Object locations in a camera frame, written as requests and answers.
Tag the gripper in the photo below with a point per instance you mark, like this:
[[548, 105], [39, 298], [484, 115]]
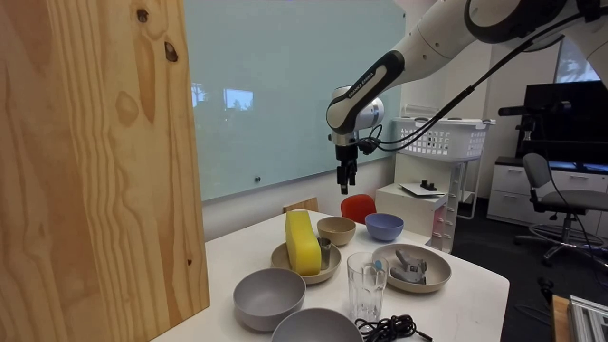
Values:
[[346, 153]]

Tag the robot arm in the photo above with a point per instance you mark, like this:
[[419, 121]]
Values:
[[427, 42]]

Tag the brown bowl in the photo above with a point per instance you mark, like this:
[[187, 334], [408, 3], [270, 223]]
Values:
[[336, 232]]

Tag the blue bowl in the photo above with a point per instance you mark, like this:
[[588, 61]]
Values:
[[384, 228]]

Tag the grey bowl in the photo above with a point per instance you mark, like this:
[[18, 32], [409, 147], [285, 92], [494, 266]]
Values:
[[313, 327], [268, 299]]

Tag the white shelf unit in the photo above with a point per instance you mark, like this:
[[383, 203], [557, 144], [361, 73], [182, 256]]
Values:
[[413, 211]]

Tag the grey tray with black part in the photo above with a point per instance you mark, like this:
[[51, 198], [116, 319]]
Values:
[[422, 189]]

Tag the small metal cup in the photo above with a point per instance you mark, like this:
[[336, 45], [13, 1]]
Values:
[[325, 251]]

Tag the yellow sponge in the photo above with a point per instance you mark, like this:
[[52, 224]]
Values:
[[302, 247]]

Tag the beige plate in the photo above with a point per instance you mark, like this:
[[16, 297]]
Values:
[[332, 263], [439, 270]]

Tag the white laundry basket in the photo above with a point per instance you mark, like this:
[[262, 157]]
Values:
[[444, 140]]

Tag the glass whiteboard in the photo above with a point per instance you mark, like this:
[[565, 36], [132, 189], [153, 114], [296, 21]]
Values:
[[275, 95]]

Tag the grey stapler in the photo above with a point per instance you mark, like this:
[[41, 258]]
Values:
[[411, 270]]

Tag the clear drinking glass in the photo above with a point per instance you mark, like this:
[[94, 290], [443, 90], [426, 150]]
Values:
[[365, 294]]

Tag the white drawer cabinet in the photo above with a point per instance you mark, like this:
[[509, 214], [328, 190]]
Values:
[[508, 190]]

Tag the grey office chair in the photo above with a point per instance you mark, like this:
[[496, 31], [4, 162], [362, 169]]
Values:
[[565, 199]]

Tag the black monitor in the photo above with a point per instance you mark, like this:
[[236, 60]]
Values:
[[574, 128]]

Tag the window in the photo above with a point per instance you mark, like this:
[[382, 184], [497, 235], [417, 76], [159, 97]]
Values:
[[572, 66]]

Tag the large wooden board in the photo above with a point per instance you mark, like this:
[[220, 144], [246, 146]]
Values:
[[95, 180]]

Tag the wooden table with aluminium rail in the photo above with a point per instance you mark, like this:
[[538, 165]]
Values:
[[582, 320]]

